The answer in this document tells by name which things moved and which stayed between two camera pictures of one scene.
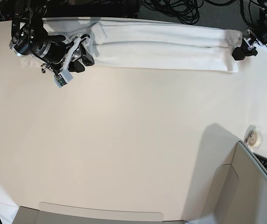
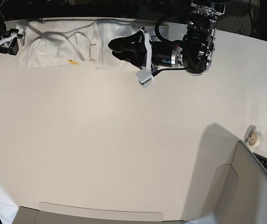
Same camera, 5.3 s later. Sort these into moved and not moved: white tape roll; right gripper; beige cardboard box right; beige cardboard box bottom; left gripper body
Moved: left gripper body; right gripper
Not moved: beige cardboard box bottom; white tape roll; beige cardboard box right
